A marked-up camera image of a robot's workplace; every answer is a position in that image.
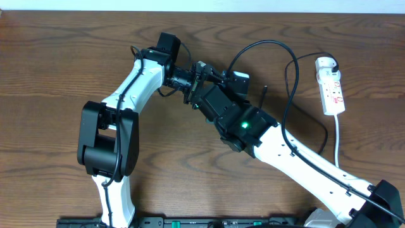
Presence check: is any black USB charging cable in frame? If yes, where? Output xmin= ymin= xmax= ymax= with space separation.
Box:
xmin=258 ymin=51 xmax=340 ymax=156

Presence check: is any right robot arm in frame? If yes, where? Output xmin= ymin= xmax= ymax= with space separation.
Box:
xmin=188 ymin=84 xmax=404 ymax=227

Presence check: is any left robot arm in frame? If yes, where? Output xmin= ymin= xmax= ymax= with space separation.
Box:
xmin=77 ymin=32 xmax=225 ymax=227

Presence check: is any white USB charger plug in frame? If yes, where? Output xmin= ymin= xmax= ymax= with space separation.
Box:
xmin=315 ymin=56 xmax=339 ymax=72

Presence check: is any white power strip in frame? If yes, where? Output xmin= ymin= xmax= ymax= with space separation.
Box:
xmin=316 ymin=68 xmax=346 ymax=116

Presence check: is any black left camera cable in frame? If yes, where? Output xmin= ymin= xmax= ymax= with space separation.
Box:
xmin=101 ymin=45 xmax=192 ymax=227

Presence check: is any black camera cable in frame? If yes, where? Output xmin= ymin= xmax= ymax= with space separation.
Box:
xmin=101 ymin=45 xmax=192 ymax=227
xmin=225 ymin=39 xmax=405 ymax=224

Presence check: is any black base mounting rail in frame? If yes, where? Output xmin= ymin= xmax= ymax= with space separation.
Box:
xmin=56 ymin=217 xmax=301 ymax=228

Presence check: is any black right camera cable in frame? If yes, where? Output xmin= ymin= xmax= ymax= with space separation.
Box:
xmin=225 ymin=39 xmax=405 ymax=224

